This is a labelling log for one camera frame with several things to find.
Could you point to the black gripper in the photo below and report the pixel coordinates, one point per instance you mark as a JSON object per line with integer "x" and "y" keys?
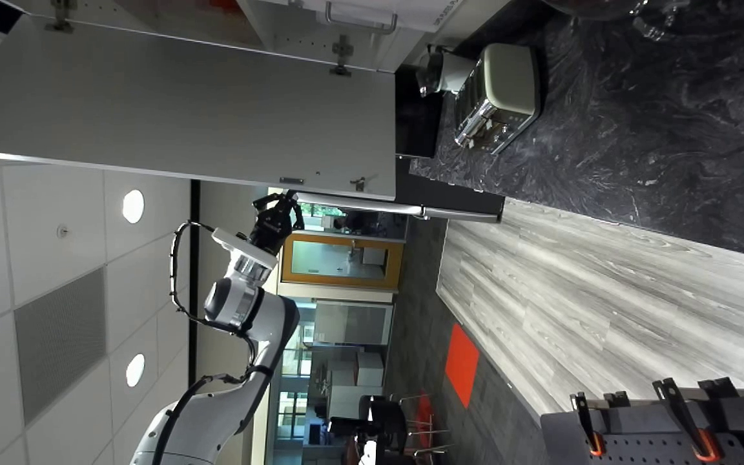
{"x": 278, "y": 217}

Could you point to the grey cupboard door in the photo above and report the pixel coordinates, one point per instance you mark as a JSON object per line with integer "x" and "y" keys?
{"x": 152, "y": 104}

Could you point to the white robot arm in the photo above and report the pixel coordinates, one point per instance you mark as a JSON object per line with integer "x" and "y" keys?
{"x": 221, "y": 400}

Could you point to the grey upper cupboard box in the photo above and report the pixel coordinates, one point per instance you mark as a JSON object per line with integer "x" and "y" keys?
{"x": 362, "y": 33}

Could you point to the wooden framed glass door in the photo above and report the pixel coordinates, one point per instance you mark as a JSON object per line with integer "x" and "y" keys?
{"x": 349, "y": 262}

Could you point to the round ceiling light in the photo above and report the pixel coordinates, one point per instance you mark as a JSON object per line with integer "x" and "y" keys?
{"x": 132, "y": 204}
{"x": 135, "y": 371}

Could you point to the black coffee machine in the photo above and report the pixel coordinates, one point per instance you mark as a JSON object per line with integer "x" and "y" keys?
{"x": 419, "y": 98}

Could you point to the black chair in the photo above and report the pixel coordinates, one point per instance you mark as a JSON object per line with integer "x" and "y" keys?
{"x": 395, "y": 431}

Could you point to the orange floor mat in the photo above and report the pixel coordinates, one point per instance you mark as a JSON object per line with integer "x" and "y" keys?
{"x": 460, "y": 364}

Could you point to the silver toaster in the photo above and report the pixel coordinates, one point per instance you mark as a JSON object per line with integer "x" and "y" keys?
{"x": 499, "y": 98}

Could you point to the orange black clamp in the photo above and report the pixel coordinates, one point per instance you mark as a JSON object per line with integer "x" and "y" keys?
{"x": 595, "y": 442}
{"x": 702, "y": 439}

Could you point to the black marble countertop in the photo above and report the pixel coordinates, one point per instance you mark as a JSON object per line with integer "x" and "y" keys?
{"x": 631, "y": 129}

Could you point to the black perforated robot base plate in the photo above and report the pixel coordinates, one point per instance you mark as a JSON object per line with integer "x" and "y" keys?
{"x": 646, "y": 435}

